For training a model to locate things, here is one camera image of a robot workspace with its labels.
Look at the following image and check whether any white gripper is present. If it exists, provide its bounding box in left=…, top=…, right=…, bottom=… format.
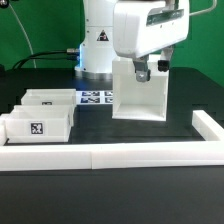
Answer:
left=113, top=0, right=189, bottom=82

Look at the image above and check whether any white drawer cabinet frame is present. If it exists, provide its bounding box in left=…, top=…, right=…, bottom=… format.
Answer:
left=112, top=55, right=169, bottom=121

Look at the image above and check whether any white front drawer box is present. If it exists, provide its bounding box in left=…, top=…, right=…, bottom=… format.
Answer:
left=5, top=105, right=73, bottom=143

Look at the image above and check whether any white drawer box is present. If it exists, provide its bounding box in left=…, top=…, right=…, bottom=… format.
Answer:
left=21, top=89, right=76, bottom=106
left=5, top=105, right=73, bottom=143

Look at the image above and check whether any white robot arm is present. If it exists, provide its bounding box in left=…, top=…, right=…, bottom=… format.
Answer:
left=75, top=0, right=190, bottom=80

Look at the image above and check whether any white rear drawer box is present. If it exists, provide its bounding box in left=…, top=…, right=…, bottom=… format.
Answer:
left=21, top=89, right=76, bottom=106

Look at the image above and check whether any paper sheet with markers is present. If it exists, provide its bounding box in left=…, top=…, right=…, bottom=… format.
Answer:
left=76, top=90, right=113, bottom=105

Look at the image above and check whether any black cable bundle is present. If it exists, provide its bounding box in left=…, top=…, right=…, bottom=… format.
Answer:
left=12, top=48, right=81, bottom=70

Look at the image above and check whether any white right fence rail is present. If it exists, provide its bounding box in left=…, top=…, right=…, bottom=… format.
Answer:
left=192, top=110, right=224, bottom=141

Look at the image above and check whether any white fence rail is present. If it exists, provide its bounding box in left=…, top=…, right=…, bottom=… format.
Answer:
left=0, top=113, right=9, bottom=146
left=0, top=141, right=224, bottom=171
left=192, top=110, right=224, bottom=141

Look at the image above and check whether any white front fence rail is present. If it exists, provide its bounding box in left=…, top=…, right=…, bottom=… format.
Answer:
left=0, top=141, right=224, bottom=171

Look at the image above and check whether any thin white cable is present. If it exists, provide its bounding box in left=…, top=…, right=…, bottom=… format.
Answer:
left=7, top=2, right=38, bottom=69

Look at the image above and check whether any white left fence rail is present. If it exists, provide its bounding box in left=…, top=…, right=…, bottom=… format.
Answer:
left=0, top=113, right=9, bottom=146

